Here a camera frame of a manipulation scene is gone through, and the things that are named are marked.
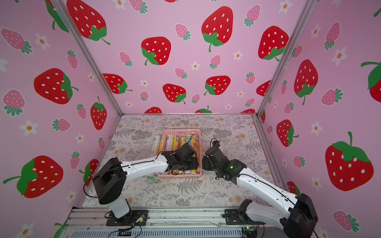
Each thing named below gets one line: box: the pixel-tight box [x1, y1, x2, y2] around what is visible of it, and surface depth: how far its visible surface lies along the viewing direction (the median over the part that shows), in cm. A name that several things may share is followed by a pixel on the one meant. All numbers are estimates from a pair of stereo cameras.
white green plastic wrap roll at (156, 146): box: [149, 134, 161, 158], surface depth 100 cm
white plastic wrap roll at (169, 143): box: [165, 134, 175, 152], surface depth 102 cm
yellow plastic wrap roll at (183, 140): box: [180, 135, 187, 147], surface depth 103 cm
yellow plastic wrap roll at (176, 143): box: [172, 135, 181, 152], surface depth 103 cm
